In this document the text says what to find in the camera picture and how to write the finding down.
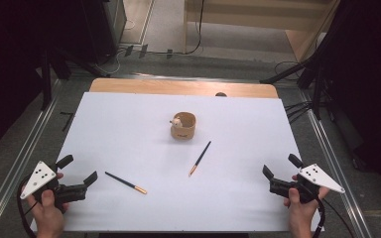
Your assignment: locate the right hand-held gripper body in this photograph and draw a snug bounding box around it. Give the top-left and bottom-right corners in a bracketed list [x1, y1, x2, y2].
[269, 163, 346, 204]

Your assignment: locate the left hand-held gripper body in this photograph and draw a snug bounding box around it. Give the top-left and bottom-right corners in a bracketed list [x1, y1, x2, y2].
[19, 161, 88, 212]

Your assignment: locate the tan fabric pen holder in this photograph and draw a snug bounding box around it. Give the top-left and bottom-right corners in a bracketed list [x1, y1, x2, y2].
[170, 111, 197, 141]

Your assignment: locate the person's left hand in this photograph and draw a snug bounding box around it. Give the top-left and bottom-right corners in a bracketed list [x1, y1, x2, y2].
[26, 172, 70, 238]

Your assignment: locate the person's right hand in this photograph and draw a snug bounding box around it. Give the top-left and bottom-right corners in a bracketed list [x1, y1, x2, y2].
[283, 175, 331, 238]

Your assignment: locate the black metal stand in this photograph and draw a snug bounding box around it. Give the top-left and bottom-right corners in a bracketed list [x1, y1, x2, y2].
[40, 49, 54, 111]

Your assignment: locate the black tripod stand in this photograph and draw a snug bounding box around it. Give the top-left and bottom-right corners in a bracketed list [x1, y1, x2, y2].
[259, 59, 325, 121]

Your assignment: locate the wooden table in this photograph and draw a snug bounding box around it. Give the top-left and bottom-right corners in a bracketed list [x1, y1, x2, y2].
[88, 77, 280, 99]

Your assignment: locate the black cabinet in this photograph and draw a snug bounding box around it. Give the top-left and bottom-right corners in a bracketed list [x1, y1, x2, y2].
[80, 0, 127, 64]

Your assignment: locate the beige wooden furniture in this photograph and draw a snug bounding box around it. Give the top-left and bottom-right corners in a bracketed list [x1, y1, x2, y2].
[183, 0, 341, 62]

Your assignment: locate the aluminium floor rail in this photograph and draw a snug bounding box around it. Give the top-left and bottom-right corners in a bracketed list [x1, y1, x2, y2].
[299, 91, 373, 238]
[0, 78, 64, 238]

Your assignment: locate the left hand-held gripper cable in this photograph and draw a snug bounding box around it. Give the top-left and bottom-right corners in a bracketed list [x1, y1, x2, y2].
[16, 175, 39, 238]

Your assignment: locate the hand-held gripper cable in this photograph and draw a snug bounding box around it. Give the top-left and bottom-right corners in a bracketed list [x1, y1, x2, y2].
[312, 197, 327, 238]
[16, 175, 39, 238]

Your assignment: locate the right hand-held gripper cable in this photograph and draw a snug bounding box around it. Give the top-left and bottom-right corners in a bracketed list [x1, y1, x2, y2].
[312, 197, 327, 238]

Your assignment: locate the bundle of black cables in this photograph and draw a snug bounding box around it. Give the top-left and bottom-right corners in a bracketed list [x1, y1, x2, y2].
[284, 100, 314, 125]

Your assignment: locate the black floor cable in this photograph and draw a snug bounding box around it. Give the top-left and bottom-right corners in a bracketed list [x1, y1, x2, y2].
[145, 0, 206, 57]

